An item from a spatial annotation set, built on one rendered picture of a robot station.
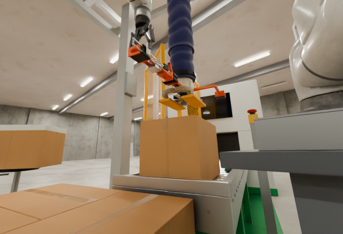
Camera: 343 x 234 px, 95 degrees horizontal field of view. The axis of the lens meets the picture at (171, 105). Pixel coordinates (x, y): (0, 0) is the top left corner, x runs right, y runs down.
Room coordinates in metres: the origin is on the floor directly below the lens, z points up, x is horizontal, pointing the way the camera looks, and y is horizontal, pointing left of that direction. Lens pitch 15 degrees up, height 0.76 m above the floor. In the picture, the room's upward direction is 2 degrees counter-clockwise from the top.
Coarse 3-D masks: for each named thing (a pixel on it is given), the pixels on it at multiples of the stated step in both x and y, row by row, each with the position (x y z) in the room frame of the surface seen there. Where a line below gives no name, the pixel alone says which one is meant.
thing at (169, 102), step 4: (160, 100) 1.16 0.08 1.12; (164, 100) 1.14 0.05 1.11; (168, 100) 1.13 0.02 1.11; (172, 100) 1.16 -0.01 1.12; (164, 104) 1.23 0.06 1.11; (168, 104) 1.24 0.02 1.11; (172, 104) 1.24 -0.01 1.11; (176, 104) 1.24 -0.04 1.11; (180, 104) 1.31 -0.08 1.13; (172, 108) 1.38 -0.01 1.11; (176, 108) 1.38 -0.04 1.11; (180, 108) 1.39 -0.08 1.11; (184, 108) 1.40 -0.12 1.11
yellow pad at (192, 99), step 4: (184, 96) 1.07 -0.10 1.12; (188, 96) 1.06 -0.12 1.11; (192, 96) 1.05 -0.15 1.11; (196, 96) 1.09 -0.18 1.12; (184, 100) 1.13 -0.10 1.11; (188, 100) 1.14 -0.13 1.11; (192, 100) 1.14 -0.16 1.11; (196, 100) 1.14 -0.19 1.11; (200, 100) 1.18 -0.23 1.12; (192, 104) 1.26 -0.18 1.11; (196, 104) 1.26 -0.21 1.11; (200, 104) 1.26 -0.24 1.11; (204, 104) 1.29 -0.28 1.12
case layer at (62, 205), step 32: (32, 192) 0.98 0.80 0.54; (64, 192) 0.96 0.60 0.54; (96, 192) 0.94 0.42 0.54; (128, 192) 0.92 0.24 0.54; (0, 224) 0.58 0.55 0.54; (32, 224) 0.57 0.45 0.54; (64, 224) 0.56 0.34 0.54; (96, 224) 0.56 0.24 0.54; (128, 224) 0.55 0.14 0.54; (160, 224) 0.55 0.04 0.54; (192, 224) 0.76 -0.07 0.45
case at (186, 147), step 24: (168, 120) 0.98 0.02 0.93; (192, 120) 0.91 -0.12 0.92; (144, 144) 1.05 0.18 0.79; (168, 144) 0.98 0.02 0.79; (192, 144) 0.91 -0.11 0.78; (216, 144) 1.40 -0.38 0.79; (144, 168) 1.05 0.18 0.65; (168, 168) 0.98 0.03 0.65; (192, 168) 0.92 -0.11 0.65; (216, 168) 1.31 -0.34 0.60
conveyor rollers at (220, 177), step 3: (219, 159) 2.94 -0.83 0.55; (219, 162) 2.41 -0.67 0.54; (219, 165) 2.06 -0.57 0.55; (222, 168) 1.78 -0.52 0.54; (222, 171) 1.53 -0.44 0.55; (228, 171) 1.58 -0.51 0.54; (219, 174) 1.37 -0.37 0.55; (222, 174) 1.43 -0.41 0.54; (225, 174) 1.42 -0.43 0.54; (216, 177) 1.27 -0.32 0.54; (219, 177) 1.26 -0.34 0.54; (222, 177) 1.26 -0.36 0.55; (219, 180) 1.17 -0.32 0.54
